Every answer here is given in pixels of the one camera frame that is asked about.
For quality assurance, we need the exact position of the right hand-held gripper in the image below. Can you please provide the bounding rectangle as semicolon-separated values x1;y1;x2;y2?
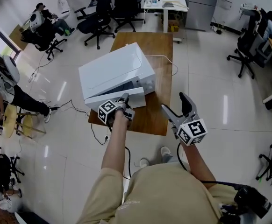
161;91;208;147

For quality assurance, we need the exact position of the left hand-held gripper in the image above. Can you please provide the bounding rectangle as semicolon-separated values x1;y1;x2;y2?
98;92;136;127

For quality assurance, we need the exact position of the white microwave door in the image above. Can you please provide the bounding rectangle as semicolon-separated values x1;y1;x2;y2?
84;86;147;111

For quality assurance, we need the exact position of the white microwave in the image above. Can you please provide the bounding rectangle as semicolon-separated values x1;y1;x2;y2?
78;42;156;111

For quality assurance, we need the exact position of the person's left forearm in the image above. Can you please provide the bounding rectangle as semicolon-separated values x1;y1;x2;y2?
100;111;130;173

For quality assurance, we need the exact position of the person's right forearm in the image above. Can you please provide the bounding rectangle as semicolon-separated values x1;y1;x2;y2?
182;143;217;184

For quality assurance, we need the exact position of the wooden table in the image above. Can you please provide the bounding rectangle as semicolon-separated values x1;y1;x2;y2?
87;31;174;136

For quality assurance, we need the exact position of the person's grey trouser leg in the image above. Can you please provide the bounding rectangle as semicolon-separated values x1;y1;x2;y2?
161;154;175;165

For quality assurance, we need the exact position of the person's beige shirt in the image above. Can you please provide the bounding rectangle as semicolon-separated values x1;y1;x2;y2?
76;161;244;224

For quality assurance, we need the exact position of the white power strip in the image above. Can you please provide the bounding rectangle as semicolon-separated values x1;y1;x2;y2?
210;23;223;35

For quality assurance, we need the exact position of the cardboard box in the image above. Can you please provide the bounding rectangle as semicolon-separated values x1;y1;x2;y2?
161;13;181;27

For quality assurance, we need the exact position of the black and grey office chair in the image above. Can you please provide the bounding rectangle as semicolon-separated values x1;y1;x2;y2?
226;7;272;80

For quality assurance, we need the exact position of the yellow wooden stool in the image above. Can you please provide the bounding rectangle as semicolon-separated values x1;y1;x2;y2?
2;103;18;139
16;112;47;139

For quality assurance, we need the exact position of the grey metal cabinet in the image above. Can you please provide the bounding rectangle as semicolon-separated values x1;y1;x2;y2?
184;0;222;33

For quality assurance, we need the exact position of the white round-topped appliance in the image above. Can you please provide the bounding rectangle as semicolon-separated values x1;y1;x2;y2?
57;0;72;19

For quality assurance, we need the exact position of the black belt-worn device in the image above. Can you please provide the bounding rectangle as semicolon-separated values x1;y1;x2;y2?
233;186;272;219

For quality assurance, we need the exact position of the black floor cable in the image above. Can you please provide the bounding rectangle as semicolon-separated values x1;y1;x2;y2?
89;122;111;146

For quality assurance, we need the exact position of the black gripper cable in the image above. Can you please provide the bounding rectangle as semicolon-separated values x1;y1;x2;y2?
123;146;132;180
176;142;240;189

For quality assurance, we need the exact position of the white power cable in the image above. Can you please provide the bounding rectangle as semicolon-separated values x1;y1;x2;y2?
144;54;179;77

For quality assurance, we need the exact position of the thin white floor cable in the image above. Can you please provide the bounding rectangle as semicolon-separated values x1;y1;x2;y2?
28;52;55;84

